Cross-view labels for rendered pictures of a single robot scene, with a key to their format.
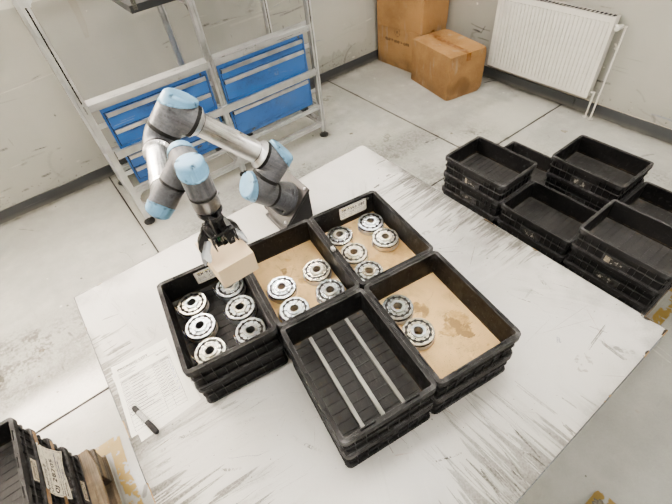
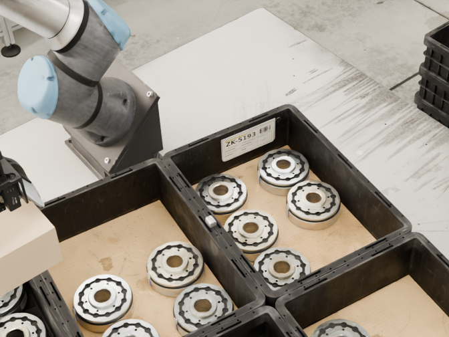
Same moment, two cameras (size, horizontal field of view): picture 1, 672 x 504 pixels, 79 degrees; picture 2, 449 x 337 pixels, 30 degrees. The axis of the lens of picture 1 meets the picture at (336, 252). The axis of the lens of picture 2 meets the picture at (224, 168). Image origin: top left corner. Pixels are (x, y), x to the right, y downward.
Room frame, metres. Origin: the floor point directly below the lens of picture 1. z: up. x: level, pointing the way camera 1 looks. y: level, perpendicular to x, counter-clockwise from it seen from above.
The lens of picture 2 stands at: (0.03, 0.07, 2.03)
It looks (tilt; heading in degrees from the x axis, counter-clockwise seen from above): 45 degrees down; 355
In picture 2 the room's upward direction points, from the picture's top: 3 degrees counter-clockwise
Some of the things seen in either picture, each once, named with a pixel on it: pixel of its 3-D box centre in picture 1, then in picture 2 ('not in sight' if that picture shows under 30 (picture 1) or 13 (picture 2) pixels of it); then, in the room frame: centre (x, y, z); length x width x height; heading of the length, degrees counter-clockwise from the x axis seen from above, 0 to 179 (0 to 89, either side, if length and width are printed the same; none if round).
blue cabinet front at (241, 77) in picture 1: (269, 87); not in sight; (3.09, 0.33, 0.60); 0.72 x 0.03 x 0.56; 122
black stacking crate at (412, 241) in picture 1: (369, 244); (280, 212); (1.07, -0.13, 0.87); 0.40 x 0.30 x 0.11; 23
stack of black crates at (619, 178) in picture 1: (586, 192); not in sight; (1.71, -1.47, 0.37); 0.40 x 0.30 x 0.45; 32
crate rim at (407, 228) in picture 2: (368, 234); (281, 194); (1.07, -0.13, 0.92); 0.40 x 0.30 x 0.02; 23
